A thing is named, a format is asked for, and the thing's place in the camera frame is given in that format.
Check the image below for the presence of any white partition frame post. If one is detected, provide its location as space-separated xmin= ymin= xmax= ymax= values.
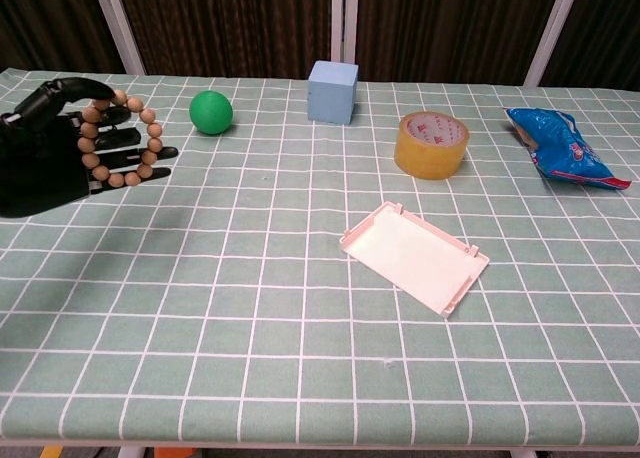
xmin=330 ymin=0 xmax=360 ymax=65
xmin=89 ymin=0 xmax=147 ymax=76
xmin=522 ymin=0 xmax=584 ymax=88

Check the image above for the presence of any wooden bead bracelet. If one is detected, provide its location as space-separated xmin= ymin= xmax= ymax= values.
xmin=76 ymin=89 xmax=164 ymax=188

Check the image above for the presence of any green checkered tablecloth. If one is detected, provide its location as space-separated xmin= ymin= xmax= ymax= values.
xmin=0 ymin=67 xmax=640 ymax=450

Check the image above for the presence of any green ball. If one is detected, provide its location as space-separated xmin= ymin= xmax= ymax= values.
xmin=188 ymin=90 xmax=235 ymax=137

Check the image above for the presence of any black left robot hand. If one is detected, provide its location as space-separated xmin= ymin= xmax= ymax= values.
xmin=0 ymin=76 xmax=180 ymax=219

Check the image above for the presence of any pale pink plastic tray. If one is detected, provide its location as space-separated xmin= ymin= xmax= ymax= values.
xmin=338 ymin=200 xmax=491 ymax=320

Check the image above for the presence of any light blue cube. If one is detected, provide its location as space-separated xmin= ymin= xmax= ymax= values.
xmin=306 ymin=60 xmax=360 ymax=126

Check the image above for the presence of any yellow packing tape roll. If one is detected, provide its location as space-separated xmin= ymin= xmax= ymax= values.
xmin=394 ymin=110 xmax=471 ymax=181

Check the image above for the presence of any blue snack bag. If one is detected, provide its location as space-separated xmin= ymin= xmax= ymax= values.
xmin=502 ymin=106 xmax=633 ymax=192

